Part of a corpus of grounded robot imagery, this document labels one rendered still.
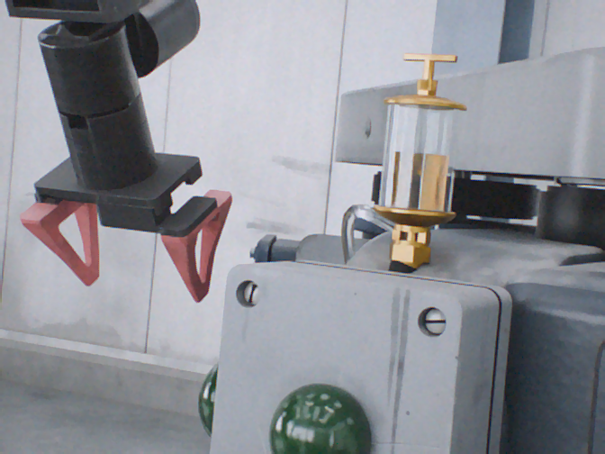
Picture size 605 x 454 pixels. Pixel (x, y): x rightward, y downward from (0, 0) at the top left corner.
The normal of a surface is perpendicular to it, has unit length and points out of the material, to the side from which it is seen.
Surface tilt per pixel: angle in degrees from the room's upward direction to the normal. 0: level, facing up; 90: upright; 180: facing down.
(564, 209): 90
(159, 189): 29
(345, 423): 65
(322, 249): 90
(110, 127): 111
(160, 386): 90
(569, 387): 90
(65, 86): 119
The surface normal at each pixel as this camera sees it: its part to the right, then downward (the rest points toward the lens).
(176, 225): -0.14, -0.86
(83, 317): -0.46, 0.00
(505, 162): -0.98, -0.08
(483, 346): 0.89, 0.11
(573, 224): -0.79, -0.04
